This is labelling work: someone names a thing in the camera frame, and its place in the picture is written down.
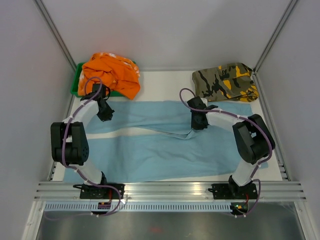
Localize light blue trousers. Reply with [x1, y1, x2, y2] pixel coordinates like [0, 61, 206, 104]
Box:
[62, 99, 270, 183]

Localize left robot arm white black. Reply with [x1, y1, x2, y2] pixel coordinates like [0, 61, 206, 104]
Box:
[50, 83, 115, 199]

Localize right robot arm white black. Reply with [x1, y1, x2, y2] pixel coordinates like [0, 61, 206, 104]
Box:
[187, 96, 275, 198]

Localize orange trousers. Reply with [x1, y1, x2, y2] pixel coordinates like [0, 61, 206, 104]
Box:
[77, 52, 141, 100]

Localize camouflage folded trousers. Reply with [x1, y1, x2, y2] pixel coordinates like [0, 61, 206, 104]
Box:
[191, 62, 259, 103]

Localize green plastic bin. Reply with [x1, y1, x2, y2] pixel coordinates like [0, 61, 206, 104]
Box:
[70, 62, 124, 98]

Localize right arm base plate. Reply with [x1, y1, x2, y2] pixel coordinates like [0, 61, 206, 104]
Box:
[207, 183, 258, 200]

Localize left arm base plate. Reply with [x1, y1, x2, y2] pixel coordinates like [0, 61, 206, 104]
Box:
[72, 183, 125, 200]

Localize slotted cable duct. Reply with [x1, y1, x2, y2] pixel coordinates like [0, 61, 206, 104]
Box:
[44, 201, 232, 213]

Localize aluminium front rail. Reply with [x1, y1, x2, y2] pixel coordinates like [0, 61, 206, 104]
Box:
[33, 181, 307, 202]

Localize left aluminium frame post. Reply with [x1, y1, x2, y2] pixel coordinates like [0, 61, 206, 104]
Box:
[33, 0, 77, 72]

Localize aluminium frame post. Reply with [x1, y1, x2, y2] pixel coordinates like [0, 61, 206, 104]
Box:
[253, 0, 300, 73]
[33, 0, 77, 72]

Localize right aluminium frame post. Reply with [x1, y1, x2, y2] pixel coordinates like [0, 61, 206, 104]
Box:
[253, 0, 300, 73]

